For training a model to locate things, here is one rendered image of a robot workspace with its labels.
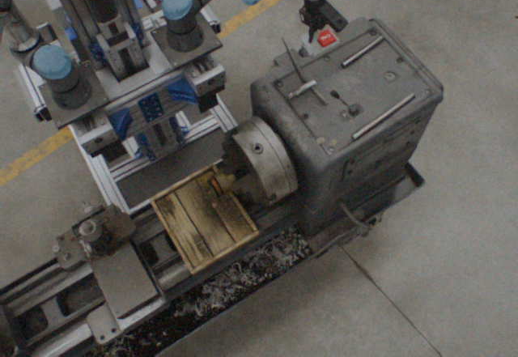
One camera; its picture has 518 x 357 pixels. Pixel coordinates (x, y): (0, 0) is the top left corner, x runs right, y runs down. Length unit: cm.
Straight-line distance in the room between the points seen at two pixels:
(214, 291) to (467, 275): 144
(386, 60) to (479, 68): 179
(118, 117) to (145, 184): 82
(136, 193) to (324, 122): 142
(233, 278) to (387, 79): 106
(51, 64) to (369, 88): 112
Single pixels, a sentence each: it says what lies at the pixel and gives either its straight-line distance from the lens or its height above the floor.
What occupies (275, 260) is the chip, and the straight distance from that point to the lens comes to 228.
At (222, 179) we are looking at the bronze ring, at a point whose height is 112.
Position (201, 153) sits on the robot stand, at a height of 21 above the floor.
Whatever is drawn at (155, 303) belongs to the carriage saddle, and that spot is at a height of 92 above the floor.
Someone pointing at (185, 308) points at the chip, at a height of 57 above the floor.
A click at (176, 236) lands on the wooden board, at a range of 205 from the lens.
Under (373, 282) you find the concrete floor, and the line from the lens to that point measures 291.
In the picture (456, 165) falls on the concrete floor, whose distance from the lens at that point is 326.
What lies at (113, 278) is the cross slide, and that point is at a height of 97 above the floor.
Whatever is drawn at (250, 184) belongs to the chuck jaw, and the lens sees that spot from 184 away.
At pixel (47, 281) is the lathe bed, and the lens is 221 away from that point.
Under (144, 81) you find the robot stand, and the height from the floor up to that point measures 107.
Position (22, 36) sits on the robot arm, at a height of 145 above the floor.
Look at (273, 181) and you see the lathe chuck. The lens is 177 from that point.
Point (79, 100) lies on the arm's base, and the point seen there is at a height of 119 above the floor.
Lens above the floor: 280
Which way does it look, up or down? 64 degrees down
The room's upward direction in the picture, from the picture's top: 3 degrees counter-clockwise
